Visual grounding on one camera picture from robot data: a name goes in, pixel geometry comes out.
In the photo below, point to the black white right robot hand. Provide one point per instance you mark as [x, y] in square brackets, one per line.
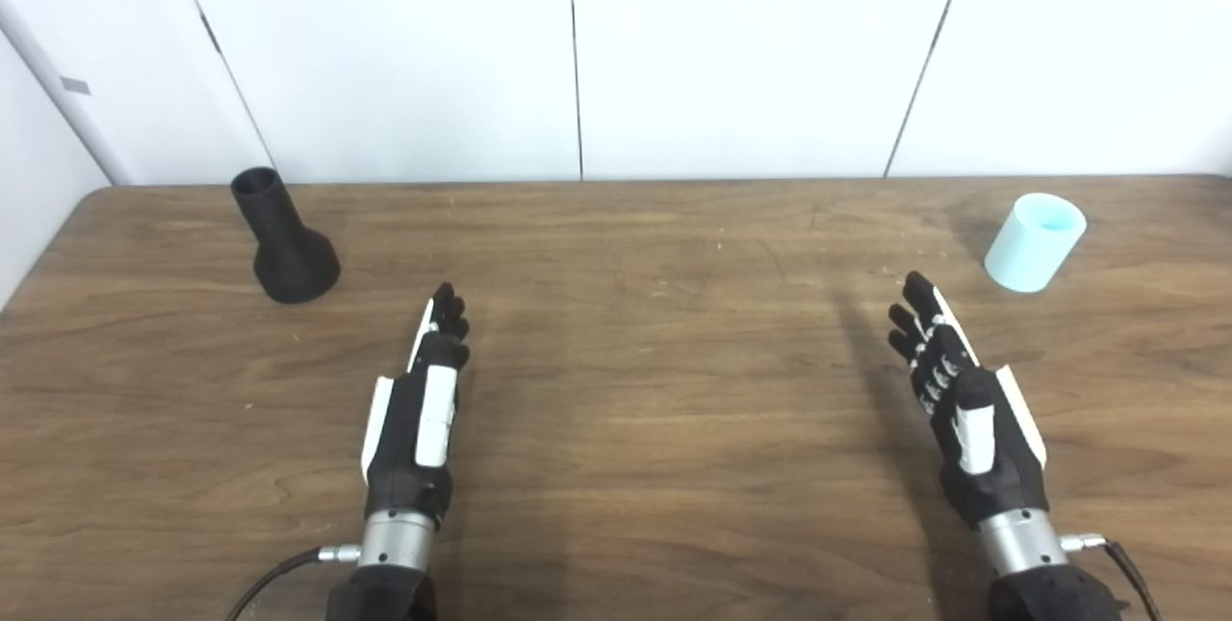
[991, 467]

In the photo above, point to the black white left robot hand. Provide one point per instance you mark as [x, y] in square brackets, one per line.
[404, 448]

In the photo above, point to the light blue cylinder cup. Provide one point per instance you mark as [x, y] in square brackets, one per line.
[1032, 250]

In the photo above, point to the black funnel-shaped nozzle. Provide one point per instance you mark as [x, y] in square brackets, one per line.
[289, 260]

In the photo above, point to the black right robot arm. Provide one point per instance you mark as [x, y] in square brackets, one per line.
[1039, 573]

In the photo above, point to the small grey tag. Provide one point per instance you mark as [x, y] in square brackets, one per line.
[75, 86]

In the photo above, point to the white corner post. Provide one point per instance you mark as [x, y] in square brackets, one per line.
[67, 91]

